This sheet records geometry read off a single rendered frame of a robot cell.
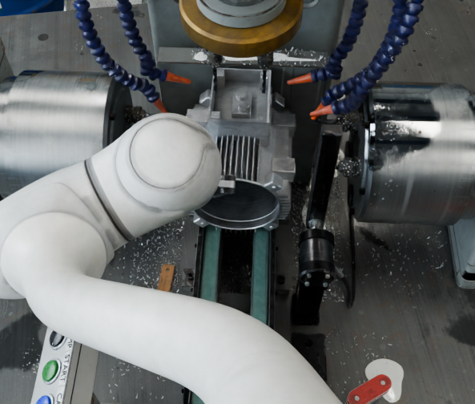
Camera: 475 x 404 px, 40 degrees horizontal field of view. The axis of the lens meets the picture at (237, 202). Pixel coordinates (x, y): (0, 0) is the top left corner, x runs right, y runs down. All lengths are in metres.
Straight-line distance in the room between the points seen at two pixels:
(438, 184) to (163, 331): 0.72
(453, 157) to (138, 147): 0.60
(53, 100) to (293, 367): 0.81
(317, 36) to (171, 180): 0.71
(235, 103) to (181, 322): 0.72
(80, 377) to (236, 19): 0.54
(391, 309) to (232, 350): 0.92
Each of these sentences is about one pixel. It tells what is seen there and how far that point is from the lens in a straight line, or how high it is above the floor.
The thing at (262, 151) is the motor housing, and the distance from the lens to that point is 1.11.
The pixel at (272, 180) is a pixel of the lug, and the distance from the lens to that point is 1.06.
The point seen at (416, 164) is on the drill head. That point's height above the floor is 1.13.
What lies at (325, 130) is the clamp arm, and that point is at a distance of 0.92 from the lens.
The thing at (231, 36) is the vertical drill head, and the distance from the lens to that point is 0.92.
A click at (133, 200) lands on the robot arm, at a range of 0.67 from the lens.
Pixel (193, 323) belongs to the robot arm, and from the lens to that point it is 0.43.
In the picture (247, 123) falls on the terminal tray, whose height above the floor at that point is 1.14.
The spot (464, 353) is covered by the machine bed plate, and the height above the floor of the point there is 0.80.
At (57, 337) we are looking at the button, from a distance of 0.98.
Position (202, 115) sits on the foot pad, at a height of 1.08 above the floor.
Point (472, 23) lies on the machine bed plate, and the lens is 1.86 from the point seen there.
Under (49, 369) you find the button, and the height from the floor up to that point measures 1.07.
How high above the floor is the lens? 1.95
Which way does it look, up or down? 56 degrees down
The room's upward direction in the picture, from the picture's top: straight up
